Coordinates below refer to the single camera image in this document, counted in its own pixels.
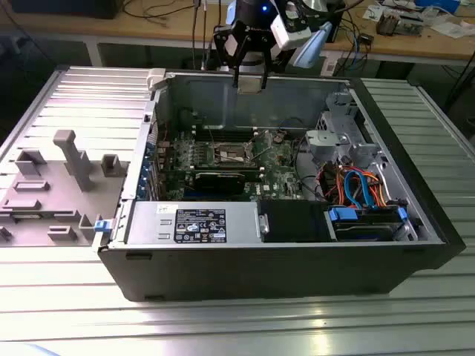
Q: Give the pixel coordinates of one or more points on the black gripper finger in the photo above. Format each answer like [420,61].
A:
[221,44]
[265,59]

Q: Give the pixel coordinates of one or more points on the silver square CPU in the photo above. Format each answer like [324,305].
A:
[249,84]

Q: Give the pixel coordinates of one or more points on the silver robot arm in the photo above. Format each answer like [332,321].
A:
[252,60]

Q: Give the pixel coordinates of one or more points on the RAM slot white clips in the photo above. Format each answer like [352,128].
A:
[202,136]
[202,130]

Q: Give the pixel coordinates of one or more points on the CPU socket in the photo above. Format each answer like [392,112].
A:
[232,150]

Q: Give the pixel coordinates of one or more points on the finned CPU cooler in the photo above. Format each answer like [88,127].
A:
[387,24]

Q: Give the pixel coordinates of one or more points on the wooden desk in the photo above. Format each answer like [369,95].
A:
[148,27]

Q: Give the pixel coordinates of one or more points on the round coin battery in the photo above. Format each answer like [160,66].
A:
[278,138]

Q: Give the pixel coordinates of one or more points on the black tower box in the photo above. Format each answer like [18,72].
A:
[339,29]

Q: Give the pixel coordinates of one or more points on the small black adapter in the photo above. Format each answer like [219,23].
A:
[366,39]

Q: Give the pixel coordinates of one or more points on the green motherboard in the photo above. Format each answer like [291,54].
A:
[276,163]

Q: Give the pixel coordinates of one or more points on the grey metal bay box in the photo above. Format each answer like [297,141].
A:
[326,146]

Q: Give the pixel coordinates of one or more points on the small white papers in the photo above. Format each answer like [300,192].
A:
[373,11]

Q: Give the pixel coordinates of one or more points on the black graphics card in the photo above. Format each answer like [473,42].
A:
[219,182]

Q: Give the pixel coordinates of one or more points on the green circuit board module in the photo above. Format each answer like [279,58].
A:
[411,26]

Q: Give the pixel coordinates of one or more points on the large black box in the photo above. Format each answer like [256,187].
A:
[63,9]

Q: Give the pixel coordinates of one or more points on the blue box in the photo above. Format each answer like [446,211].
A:
[438,4]

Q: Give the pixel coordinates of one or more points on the white paper sheet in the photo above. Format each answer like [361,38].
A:
[451,29]

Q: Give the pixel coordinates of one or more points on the silver power supply unit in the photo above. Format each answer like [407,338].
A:
[148,222]

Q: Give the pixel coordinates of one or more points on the hard disk blue carrier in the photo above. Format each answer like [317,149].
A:
[356,231]

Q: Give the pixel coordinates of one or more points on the black PC case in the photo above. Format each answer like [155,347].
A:
[259,270]

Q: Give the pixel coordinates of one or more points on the blue case latch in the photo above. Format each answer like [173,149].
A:
[102,226]

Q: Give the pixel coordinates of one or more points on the grey parts rack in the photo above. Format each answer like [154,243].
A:
[48,219]

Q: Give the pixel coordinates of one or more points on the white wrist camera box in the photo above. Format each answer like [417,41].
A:
[291,31]

